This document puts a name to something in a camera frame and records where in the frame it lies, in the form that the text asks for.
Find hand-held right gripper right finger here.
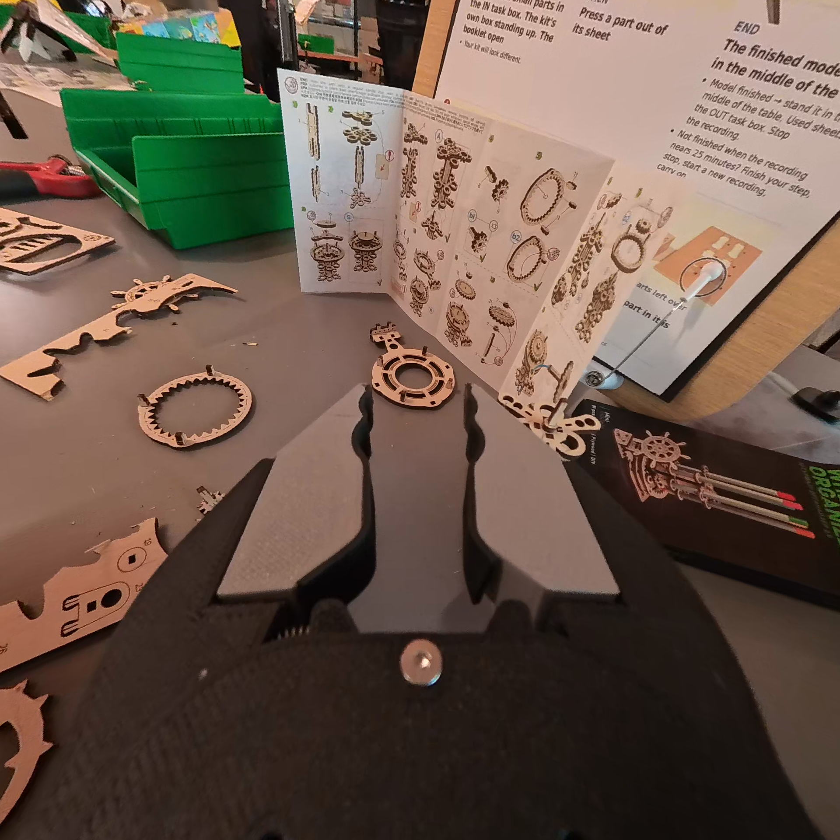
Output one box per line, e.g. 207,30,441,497
462,383,622,622

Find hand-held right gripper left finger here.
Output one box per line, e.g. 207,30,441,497
215,383,381,609

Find round wooden disc part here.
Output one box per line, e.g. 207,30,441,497
370,322,456,412

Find black model kit box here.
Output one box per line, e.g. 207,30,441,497
570,398,840,606

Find wooden flower tower assembly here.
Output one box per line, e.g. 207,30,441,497
497,386,586,462

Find wooden sheet with slot cutouts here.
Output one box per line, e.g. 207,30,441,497
0,518,169,674

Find wooden sheet with ship wheel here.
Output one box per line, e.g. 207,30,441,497
0,273,239,402

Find pale wooden poster board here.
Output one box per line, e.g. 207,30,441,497
412,0,840,422

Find black clip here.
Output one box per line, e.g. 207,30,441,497
792,386,840,416

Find folded paper instruction booklet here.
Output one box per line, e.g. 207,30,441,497
276,68,691,409

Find wooden sheet with oval cutouts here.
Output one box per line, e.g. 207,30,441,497
0,208,116,276

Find large green plastic bin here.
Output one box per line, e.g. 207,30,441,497
59,88,298,251

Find white printed instruction poster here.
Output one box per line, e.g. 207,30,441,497
433,0,840,403

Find printed paper sheet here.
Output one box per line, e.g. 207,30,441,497
0,62,133,107

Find colourful small boxes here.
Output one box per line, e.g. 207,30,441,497
140,12,225,42

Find wooden toothed ring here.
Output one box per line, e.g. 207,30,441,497
137,366,254,450

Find steel wire tether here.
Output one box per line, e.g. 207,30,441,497
586,259,726,389

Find red-handled pliers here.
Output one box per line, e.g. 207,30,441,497
0,156,101,199

